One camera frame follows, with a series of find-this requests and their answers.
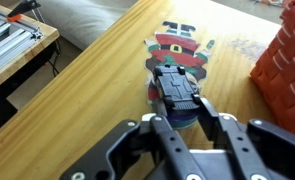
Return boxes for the grey fabric sofa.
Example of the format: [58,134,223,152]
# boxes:
[38,0,138,50]

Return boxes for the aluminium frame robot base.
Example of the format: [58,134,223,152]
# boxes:
[0,6,60,96]

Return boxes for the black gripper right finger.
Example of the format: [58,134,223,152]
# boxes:
[198,98,267,180]

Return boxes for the orange black clamp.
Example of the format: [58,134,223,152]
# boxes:
[6,0,40,22]

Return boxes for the blue toy car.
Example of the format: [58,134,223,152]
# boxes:
[153,65,200,129]

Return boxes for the Santa Claus sticker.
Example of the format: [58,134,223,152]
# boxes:
[144,21,214,92]

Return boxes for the red woven basket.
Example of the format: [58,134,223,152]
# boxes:
[250,0,295,134]

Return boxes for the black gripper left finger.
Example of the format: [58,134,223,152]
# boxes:
[142,114,206,180]

